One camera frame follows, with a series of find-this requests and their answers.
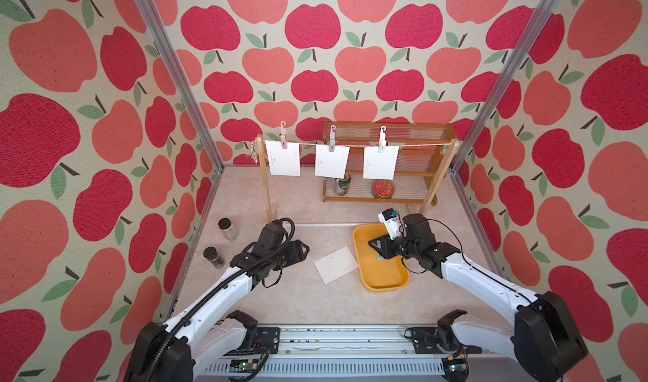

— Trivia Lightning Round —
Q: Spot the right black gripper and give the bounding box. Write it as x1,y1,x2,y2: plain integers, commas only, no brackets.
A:
368,232,418,260

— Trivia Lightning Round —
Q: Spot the white postcard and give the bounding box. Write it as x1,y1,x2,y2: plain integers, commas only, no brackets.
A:
315,145,350,179
314,246,359,285
265,141,300,177
363,146,400,180

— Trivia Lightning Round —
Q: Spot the white clothespin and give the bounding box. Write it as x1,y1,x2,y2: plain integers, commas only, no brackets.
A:
378,125,387,152

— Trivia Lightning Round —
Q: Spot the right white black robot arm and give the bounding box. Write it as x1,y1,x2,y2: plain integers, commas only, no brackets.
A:
368,208,589,381

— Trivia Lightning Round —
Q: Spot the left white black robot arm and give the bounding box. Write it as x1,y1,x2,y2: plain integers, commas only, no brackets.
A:
123,218,310,381

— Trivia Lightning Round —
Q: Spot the yellow plastic tray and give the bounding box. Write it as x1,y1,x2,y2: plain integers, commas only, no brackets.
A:
353,223,410,292

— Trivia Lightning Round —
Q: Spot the clear glass jar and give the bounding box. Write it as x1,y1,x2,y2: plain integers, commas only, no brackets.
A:
218,218,240,242

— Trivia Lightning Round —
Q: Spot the red round tin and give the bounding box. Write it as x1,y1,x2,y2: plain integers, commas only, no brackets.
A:
371,179,396,200

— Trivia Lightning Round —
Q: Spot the dark spice jar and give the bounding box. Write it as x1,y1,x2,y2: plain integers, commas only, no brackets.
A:
202,246,224,269

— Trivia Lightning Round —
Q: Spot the wooden shelf with ribbed panels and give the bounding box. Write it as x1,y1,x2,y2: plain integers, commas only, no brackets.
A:
322,122,460,211

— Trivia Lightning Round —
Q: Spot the green beverage can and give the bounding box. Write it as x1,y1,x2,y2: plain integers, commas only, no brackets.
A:
334,174,351,196

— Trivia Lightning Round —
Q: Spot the pink clothespin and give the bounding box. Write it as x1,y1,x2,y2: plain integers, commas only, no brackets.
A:
279,121,288,150

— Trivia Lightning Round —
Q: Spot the grey clothespin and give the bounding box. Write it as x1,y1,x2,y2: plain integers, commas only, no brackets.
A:
328,125,337,152

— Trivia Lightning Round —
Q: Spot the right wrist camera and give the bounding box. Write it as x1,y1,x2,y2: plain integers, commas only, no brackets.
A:
378,208,403,240

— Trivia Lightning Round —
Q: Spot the wooden hanging rack frame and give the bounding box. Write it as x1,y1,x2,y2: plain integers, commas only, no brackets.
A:
251,133,460,226

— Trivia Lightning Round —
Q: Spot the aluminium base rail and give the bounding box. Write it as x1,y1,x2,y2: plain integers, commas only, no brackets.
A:
191,323,558,382

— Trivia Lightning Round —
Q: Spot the left aluminium corner post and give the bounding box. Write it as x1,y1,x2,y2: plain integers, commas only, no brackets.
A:
134,0,224,175

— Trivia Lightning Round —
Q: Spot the aluminium corner post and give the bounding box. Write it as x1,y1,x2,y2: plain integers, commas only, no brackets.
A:
451,0,561,177
134,0,224,175

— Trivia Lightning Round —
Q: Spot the right aluminium corner post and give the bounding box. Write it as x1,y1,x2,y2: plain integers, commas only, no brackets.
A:
451,0,561,177

